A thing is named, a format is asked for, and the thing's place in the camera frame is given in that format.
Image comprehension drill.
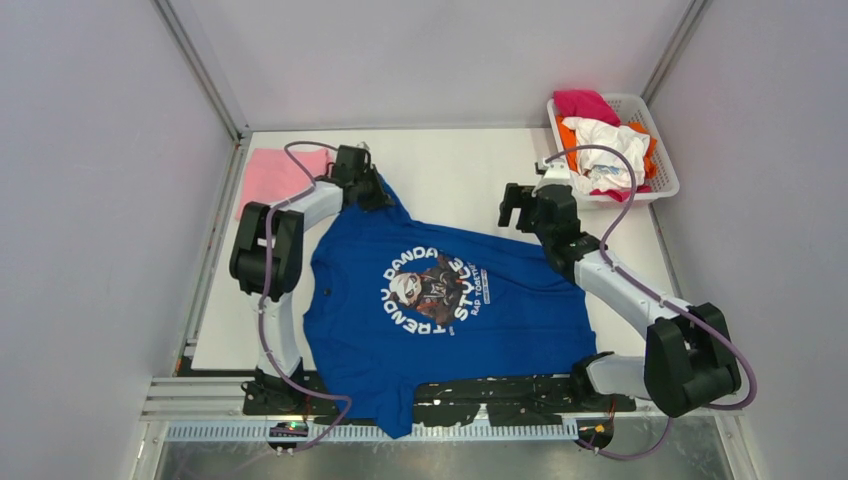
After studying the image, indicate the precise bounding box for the orange t shirt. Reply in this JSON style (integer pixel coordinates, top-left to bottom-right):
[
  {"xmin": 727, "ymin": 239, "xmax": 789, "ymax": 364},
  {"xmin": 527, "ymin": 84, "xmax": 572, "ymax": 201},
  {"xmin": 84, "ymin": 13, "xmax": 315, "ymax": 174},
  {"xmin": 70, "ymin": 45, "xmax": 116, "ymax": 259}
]
[{"xmin": 556, "ymin": 116, "xmax": 658, "ymax": 179}]

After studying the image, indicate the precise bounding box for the blue printed t shirt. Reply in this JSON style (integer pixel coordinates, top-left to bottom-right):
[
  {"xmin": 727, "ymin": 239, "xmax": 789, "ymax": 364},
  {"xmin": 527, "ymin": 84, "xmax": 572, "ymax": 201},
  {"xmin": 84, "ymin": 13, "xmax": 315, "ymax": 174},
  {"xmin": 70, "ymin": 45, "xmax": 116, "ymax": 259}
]
[{"xmin": 303, "ymin": 201, "xmax": 597, "ymax": 438}]

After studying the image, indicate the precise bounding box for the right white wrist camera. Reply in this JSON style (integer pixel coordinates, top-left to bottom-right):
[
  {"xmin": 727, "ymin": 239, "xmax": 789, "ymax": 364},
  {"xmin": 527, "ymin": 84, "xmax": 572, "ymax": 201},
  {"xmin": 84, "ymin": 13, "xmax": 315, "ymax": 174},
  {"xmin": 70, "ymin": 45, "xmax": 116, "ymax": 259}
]
[{"xmin": 533, "ymin": 158, "xmax": 572, "ymax": 195}]

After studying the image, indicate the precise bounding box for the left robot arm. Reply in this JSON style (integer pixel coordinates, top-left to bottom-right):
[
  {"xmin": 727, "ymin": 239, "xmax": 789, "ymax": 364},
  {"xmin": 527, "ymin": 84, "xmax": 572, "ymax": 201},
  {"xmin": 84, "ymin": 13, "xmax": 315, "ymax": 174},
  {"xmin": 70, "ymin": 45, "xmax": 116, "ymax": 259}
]
[{"xmin": 229, "ymin": 140, "xmax": 394, "ymax": 415}]

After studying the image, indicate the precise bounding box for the folded pink t shirt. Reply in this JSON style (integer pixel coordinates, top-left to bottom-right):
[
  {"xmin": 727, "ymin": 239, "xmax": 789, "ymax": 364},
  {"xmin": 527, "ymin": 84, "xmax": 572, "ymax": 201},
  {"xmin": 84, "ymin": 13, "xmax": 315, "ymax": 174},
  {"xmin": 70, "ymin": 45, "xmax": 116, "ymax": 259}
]
[{"xmin": 234, "ymin": 148, "xmax": 310, "ymax": 221}]

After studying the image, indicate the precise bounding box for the white plastic basket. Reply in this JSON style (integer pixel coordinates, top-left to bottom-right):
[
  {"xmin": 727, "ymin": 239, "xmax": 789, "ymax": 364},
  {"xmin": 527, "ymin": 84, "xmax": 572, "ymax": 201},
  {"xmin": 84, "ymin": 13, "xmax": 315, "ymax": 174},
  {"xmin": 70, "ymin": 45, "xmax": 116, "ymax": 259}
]
[{"xmin": 546, "ymin": 93, "xmax": 680, "ymax": 209}]

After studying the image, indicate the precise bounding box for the magenta t shirt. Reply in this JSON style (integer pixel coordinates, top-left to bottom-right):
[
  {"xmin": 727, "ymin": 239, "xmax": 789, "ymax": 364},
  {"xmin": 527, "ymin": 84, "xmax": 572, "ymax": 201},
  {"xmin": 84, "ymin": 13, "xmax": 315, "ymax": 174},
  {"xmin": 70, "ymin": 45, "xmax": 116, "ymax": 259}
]
[{"xmin": 553, "ymin": 90, "xmax": 631, "ymax": 201}]

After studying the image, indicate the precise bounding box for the white t shirt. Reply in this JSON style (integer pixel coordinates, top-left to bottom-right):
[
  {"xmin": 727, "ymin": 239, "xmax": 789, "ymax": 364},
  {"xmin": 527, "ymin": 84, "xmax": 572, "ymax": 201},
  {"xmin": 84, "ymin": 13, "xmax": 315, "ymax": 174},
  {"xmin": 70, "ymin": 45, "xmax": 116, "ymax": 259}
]
[{"xmin": 561, "ymin": 117, "xmax": 652, "ymax": 194}]

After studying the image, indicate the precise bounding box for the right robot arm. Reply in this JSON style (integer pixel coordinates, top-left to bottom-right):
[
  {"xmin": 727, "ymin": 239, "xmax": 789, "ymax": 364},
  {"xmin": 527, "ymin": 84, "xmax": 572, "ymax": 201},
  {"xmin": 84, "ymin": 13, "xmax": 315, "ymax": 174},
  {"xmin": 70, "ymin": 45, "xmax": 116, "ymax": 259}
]
[{"xmin": 498, "ymin": 183, "xmax": 754, "ymax": 418}]

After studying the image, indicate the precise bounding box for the white slotted cable duct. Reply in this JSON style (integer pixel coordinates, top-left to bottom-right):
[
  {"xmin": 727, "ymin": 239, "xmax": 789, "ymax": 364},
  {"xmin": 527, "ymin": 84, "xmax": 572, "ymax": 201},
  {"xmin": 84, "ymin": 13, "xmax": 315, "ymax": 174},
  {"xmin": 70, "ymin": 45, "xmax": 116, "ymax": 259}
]
[{"xmin": 165, "ymin": 420, "xmax": 578, "ymax": 443}]

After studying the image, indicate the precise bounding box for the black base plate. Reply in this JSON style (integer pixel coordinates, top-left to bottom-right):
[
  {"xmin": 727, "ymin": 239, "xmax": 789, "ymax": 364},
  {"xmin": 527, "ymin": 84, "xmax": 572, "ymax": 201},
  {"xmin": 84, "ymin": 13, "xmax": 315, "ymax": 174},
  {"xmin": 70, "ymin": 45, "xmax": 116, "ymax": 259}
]
[{"xmin": 240, "ymin": 371, "xmax": 636, "ymax": 427}]

